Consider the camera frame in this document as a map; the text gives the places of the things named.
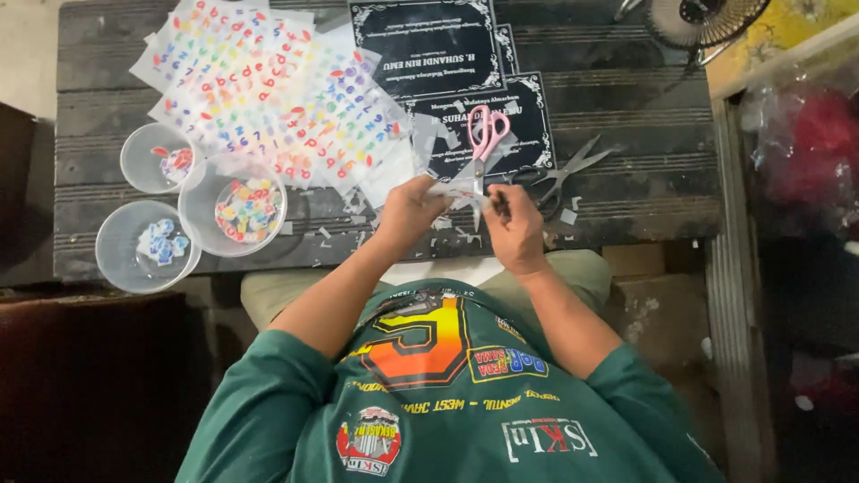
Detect clear plastic bag with red contents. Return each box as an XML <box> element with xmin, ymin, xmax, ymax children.
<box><xmin>737</xmin><ymin>66</ymin><xmax>859</xmax><ymax>237</ymax></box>

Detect black and white fan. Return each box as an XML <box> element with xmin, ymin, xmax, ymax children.
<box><xmin>612</xmin><ymin>0</ymin><xmax>773</xmax><ymax>68</ymax></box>

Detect metal shelf rack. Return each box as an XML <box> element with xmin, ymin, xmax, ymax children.
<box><xmin>703</xmin><ymin>30</ymin><xmax>859</xmax><ymax>483</ymax></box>

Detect heap of blue sticker cutouts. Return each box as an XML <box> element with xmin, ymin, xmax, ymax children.
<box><xmin>136</xmin><ymin>219</ymin><xmax>191</xmax><ymax>267</ymax></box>

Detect black handled metal scissors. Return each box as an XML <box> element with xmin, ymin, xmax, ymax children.
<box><xmin>509</xmin><ymin>134</ymin><xmax>613</xmax><ymax>220</ymax></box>

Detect person's right hand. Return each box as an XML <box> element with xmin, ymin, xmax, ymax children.
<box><xmin>481</xmin><ymin>184</ymin><xmax>553</xmax><ymax>278</ymax></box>

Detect person's left hand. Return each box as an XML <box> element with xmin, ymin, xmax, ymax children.
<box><xmin>372</xmin><ymin>176</ymin><xmax>459</xmax><ymax>253</ymax></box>

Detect black plaque with silver border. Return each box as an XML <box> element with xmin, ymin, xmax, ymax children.
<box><xmin>347</xmin><ymin>0</ymin><xmax>508</xmax><ymax>102</ymax></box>
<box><xmin>497</xmin><ymin>23</ymin><xmax>522</xmax><ymax>76</ymax></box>
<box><xmin>405</xmin><ymin>72</ymin><xmax>557</xmax><ymax>183</ymax></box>

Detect green printed shirt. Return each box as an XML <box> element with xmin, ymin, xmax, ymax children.
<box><xmin>175</xmin><ymin>278</ymin><xmax>727</xmax><ymax>483</ymax></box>

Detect clear sticker sheet piece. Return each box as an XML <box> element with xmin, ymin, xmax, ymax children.
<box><xmin>429</xmin><ymin>176</ymin><xmax>485</xmax><ymax>210</ymax></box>

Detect pink handled scissors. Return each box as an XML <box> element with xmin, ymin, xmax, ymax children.
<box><xmin>467</xmin><ymin>105</ymin><xmax>511</xmax><ymax>232</ymax></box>

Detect dark brown furniture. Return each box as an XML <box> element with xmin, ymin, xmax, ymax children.
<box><xmin>0</xmin><ymin>101</ymin><xmax>217</xmax><ymax>483</ymax></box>

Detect heap of multicoloured sticker cutouts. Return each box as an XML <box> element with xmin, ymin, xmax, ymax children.
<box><xmin>215</xmin><ymin>178</ymin><xmax>284</xmax><ymax>244</ymax></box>

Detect heap of red sticker cutouts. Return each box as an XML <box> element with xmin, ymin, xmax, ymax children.
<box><xmin>152</xmin><ymin>146</ymin><xmax>195</xmax><ymax>183</ymax></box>

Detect large clear plastic cup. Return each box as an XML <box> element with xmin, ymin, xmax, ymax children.
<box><xmin>177</xmin><ymin>157</ymin><xmax>289</xmax><ymax>258</ymax></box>

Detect cardboard box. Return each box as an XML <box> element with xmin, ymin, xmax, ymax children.
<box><xmin>599</xmin><ymin>241</ymin><xmax>729</xmax><ymax>464</ymax></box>

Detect pile of colourful letter sticker sheets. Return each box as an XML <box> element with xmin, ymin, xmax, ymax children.
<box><xmin>129</xmin><ymin>0</ymin><xmax>418</xmax><ymax>205</ymax></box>

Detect scattered clear plastic scraps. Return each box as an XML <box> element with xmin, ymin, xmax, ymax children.
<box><xmin>278</xmin><ymin>181</ymin><xmax>585</xmax><ymax>259</ymax></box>

